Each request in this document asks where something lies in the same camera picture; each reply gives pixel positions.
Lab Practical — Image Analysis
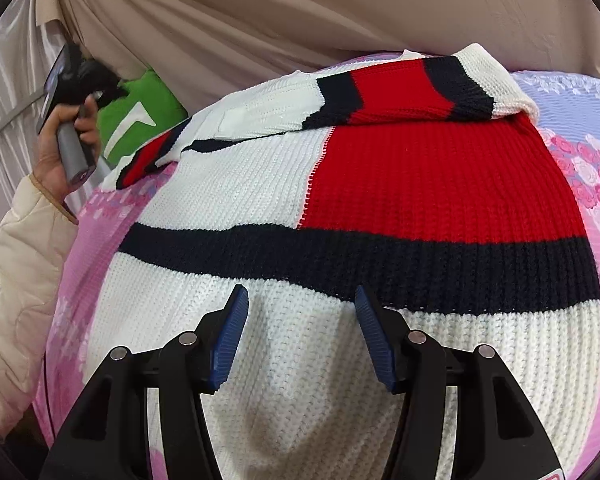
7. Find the silver grey curtain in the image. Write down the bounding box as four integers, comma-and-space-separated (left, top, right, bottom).
0, 0, 81, 211

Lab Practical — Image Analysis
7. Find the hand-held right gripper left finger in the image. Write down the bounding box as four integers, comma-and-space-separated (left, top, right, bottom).
40, 284, 251, 480

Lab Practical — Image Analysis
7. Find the white red navy knit sweater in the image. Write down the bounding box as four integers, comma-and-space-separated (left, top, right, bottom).
87, 44, 600, 480

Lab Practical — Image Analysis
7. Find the pink floral bedsheet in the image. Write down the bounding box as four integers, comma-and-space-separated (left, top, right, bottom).
32, 52, 600, 480

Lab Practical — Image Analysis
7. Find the person's left forearm cream sleeve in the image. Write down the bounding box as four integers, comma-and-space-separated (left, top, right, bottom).
0, 172, 81, 441

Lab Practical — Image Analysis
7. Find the beige cloth backdrop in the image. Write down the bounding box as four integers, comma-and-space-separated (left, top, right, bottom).
35, 0, 600, 106

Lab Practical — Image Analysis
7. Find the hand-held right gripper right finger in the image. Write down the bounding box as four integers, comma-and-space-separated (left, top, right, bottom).
354, 284, 566, 480

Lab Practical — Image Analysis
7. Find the person's left hand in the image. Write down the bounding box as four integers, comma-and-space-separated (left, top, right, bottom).
30, 95, 101, 201

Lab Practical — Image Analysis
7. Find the green pillow with white mark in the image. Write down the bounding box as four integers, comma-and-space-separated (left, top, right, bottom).
96, 69, 191, 171

